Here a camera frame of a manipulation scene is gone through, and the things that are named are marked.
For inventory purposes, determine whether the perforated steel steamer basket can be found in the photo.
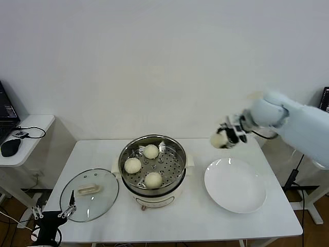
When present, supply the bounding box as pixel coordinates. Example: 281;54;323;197
111;133;195;191

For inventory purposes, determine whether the black cable with adapter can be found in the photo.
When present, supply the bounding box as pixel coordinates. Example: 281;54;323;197
284;151;316;247

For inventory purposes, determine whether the black computer mouse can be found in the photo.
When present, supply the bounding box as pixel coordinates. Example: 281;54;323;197
1;138;23;157

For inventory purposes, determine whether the white round plate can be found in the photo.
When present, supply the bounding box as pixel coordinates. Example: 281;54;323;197
204;157;267;214

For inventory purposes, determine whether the white floor cable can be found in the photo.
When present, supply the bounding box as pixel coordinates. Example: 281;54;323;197
0;210;29;230

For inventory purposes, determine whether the white steamed baozi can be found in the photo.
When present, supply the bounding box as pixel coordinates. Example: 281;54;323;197
144;171;163;189
209;132;229;149
124;157;142;174
143;144;159;160

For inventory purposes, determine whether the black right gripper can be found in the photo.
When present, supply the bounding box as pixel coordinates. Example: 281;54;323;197
217;114;251;150

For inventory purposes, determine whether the thin black looped cable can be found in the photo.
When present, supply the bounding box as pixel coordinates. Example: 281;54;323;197
14;126;47;141

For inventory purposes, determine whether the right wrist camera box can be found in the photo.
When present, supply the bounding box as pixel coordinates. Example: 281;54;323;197
232;125;248;144

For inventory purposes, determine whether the black open laptop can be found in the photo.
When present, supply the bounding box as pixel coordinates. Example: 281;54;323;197
0;80;21;145
320;86;329;114

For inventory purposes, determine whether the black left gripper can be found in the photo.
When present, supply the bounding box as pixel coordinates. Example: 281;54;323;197
31;189;77;234

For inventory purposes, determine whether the cream electric pot base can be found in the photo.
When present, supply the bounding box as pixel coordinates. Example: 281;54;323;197
121;174;185;210

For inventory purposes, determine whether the glass lid with cream handle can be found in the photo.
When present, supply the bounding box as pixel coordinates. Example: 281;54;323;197
60;168;120;223

